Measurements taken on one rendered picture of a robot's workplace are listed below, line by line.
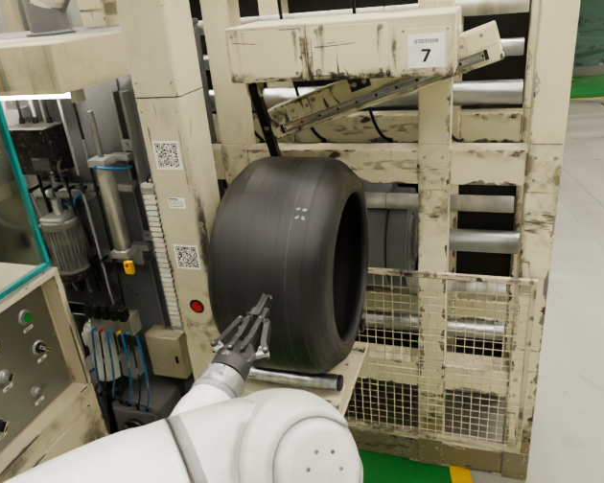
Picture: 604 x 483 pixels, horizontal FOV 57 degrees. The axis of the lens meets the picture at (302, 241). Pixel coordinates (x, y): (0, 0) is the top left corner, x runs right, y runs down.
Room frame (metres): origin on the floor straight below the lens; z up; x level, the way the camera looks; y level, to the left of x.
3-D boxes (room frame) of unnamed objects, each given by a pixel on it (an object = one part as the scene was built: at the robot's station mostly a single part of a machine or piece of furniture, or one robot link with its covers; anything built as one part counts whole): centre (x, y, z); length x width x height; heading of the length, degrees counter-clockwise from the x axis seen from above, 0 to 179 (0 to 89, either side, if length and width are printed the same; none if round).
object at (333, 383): (1.25, 0.09, 0.90); 0.35 x 0.05 x 0.05; 70
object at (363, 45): (1.62, -0.17, 1.71); 0.61 x 0.25 x 0.15; 70
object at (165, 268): (1.45, 0.39, 1.19); 0.05 x 0.04 x 0.48; 160
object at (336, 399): (1.25, 0.10, 0.84); 0.36 x 0.09 x 0.06; 70
